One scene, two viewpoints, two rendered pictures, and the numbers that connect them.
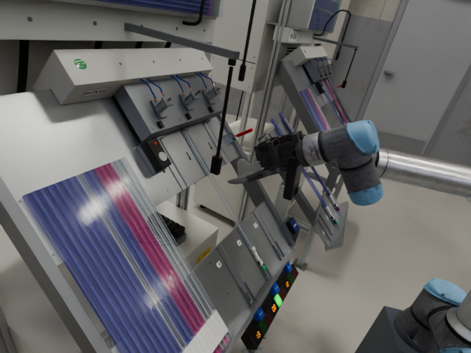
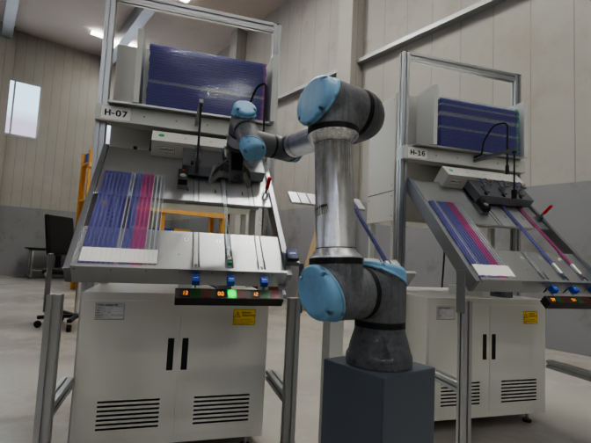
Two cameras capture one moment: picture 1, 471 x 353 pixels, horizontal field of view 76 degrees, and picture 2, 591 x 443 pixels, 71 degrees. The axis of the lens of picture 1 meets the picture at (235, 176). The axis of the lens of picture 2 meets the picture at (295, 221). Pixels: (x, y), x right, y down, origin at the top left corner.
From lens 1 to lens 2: 146 cm
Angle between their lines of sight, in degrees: 57
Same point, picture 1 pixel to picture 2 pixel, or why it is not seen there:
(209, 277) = (171, 239)
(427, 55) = not seen: outside the picture
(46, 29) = (150, 121)
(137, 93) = (189, 151)
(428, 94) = not seen: outside the picture
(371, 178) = (243, 132)
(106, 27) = (183, 123)
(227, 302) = (172, 257)
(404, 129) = not seen: outside the picture
